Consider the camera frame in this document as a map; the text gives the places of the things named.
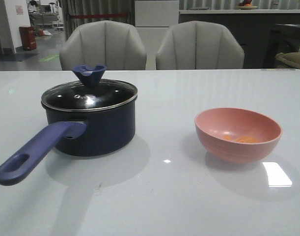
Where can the glass lid with blue knob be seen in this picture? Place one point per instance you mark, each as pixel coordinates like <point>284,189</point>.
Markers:
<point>89,93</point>

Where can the dark blue saucepan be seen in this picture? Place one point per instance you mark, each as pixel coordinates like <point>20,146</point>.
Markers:
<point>74,133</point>

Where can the pink bowl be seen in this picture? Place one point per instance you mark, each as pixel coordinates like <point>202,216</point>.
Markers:
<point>212,124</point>

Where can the orange ham pieces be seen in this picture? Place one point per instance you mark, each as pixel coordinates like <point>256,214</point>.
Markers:
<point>242,139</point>

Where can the left grey upholstered chair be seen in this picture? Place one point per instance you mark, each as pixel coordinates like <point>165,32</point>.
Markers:
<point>116,45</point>

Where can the grey upholstered chair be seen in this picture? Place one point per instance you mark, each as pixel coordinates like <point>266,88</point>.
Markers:
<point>116,45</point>
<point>199,45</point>

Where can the right grey upholstered chair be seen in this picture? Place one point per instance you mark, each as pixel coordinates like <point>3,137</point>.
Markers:
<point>199,45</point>

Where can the white cabinet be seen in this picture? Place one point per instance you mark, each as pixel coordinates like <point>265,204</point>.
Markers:
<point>152,19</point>

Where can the dark counter with white top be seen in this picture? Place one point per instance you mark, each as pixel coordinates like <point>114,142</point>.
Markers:
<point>251,28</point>

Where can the fruit plate on counter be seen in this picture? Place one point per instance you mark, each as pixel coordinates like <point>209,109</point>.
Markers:
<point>246,5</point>

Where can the red bin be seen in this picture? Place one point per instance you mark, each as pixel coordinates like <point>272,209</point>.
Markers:
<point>27,38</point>

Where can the beige cushion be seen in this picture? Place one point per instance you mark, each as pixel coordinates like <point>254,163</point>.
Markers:
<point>291,60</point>

